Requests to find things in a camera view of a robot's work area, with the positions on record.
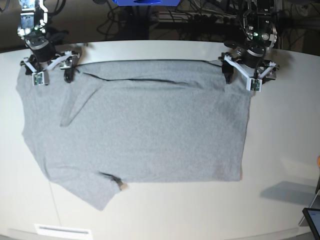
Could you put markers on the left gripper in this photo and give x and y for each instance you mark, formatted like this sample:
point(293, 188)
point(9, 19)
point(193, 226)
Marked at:
point(250, 57)

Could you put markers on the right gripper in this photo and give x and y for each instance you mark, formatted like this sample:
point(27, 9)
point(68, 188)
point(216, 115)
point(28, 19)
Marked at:
point(43, 51)

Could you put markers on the grey T-shirt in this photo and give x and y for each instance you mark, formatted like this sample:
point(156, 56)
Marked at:
point(122, 122)

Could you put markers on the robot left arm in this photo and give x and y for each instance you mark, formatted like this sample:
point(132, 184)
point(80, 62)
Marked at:
point(255, 18)

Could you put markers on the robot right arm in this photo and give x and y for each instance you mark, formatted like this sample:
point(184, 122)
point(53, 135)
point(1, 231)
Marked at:
point(33, 30)

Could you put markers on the power strip with red light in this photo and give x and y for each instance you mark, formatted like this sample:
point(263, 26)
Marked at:
point(226, 20)

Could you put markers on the orange object at edge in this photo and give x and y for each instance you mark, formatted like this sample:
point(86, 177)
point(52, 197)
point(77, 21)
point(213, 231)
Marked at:
point(318, 161)

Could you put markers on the tablet with stand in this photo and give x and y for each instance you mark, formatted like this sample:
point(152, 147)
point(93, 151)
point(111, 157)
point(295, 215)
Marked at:
point(311, 214)

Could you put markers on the white paper label strip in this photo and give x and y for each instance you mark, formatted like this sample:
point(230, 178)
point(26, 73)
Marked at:
point(62, 232)

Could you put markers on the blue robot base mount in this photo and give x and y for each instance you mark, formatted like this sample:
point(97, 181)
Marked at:
point(146, 2)

